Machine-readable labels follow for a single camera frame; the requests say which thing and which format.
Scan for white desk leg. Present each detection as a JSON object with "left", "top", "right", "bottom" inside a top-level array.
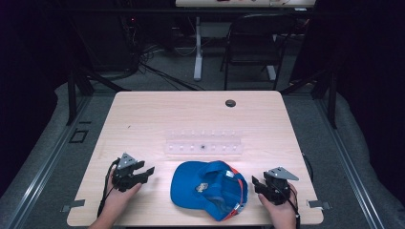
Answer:
[{"left": 193, "top": 16, "right": 204, "bottom": 82}]

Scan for person's left hand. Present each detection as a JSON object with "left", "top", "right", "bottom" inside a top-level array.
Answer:
[{"left": 100, "top": 170, "right": 143, "bottom": 224}]

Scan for aluminium floor rail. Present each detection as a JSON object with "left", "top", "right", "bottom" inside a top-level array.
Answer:
[
  {"left": 313, "top": 96, "right": 388, "bottom": 229},
  {"left": 6, "top": 94, "right": 94, "bottom": 229}
]

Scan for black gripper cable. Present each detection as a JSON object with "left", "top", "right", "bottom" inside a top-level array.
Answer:
[
  {"left": 274, "top": 182, "right": 302, "bottom": 229},
  {"left": 96, "top": 157, "right": 121, "bottom": 219}
]

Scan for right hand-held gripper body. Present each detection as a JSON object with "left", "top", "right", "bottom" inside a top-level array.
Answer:
[{"left": 263, "top": 166, "right": 300, "bottom": 206}]

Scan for grey metal table bracket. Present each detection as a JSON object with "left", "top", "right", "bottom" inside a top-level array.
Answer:
[
  {"left": 307, "top": 198, "right": 332, "bottom": 211},
  {"left": 60, "top": 198, "right": 86, "bottom": 214}
]

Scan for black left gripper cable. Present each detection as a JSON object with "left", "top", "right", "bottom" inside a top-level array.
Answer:
[{"left": 96, "top": 157, "right": 121, "bottom": 219}]

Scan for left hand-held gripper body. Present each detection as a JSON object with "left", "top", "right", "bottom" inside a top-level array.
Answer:
[{"left": 111, "top": 152, "right": 143, "bottom": 193}]

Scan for person's right hand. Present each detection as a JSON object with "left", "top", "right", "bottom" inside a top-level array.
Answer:
[{"left": 257, "top": 182, "right": 299, "bottom": 229}]

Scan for black metal stand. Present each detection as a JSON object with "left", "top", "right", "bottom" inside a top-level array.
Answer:
[
  {"left": 280, "top": 68, "right": 338, "bottom": 130},
  {"left": 65, "top": 66, "right": 132, "bottom": 127}
]

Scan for black folding chair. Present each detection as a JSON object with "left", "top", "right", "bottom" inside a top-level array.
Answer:
[{"left": 219, "top": 12, "right": 299, "bottom": 92}]

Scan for black floor cables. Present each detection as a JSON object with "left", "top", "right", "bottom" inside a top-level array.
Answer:
[{"left": 127, "top": 44, "right": 204, "bottom": 92}]

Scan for white background desk top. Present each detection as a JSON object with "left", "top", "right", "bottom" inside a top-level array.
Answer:
[{"left": 175, "top": 0, "right": 317, "bottom": 9}]

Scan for clear acrylic peg rack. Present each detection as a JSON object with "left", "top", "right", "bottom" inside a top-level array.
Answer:
[{"left": 164, "top": 128, "right": 244, "bottom": 157}]

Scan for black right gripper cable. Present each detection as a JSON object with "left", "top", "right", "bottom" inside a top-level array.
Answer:
[{"left": 274, "top": 182, "right": 302, "bottom": 229}]

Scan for blue baseball cap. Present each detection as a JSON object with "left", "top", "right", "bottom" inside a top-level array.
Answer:
[{"left": 170, "top": 159, "right": 249, "bottom": 222}]

